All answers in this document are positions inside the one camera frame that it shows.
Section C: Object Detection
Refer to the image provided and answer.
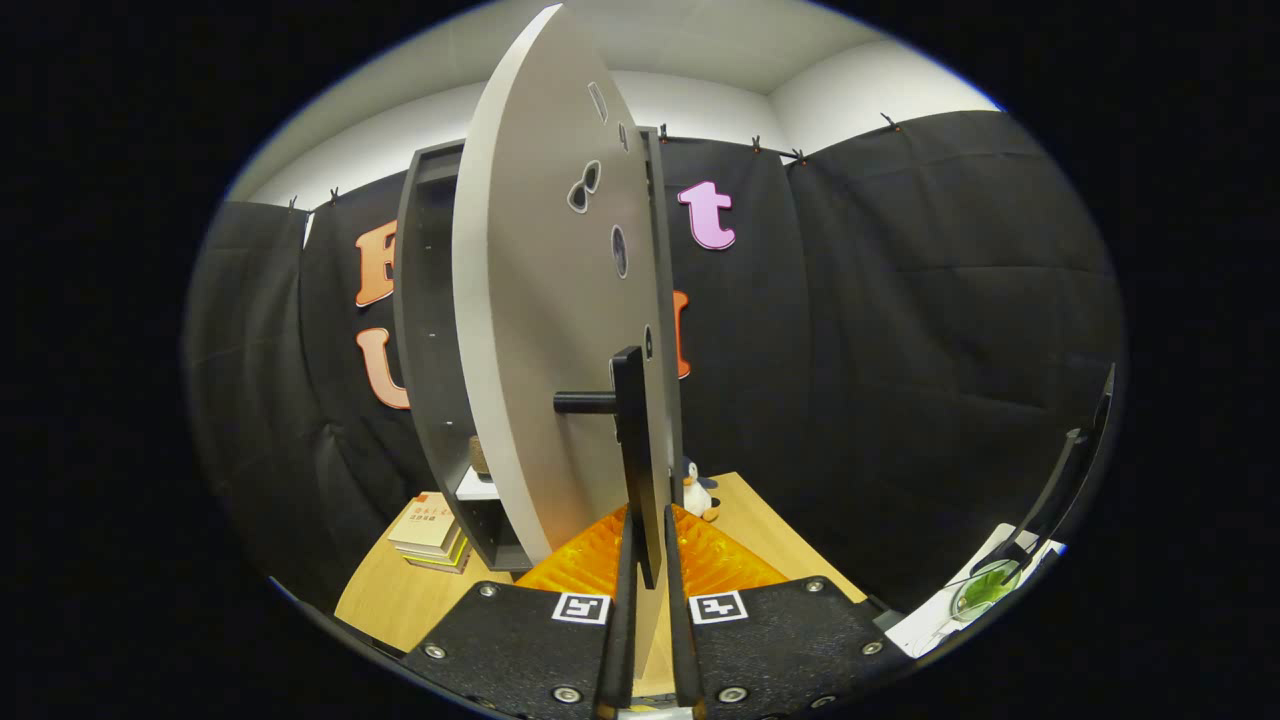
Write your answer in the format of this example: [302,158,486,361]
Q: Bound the green glass bowl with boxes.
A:
[950,558,1023,621]

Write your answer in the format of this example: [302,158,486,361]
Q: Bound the penguin plush toy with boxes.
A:
[682,457,721,523]

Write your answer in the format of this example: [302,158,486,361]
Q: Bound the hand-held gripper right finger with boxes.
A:
[663,503,906,720]

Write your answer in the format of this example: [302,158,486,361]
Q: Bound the yellow-edged book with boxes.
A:
[398,535,468,565]

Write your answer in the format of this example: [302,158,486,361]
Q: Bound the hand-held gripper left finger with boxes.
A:
[400,505,638,720]

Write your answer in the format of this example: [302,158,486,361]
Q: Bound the black backdrop cloth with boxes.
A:
[185,110,1126,616]

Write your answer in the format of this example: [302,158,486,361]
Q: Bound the dark grey shoe cabinet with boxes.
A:
[393,126,689,573]

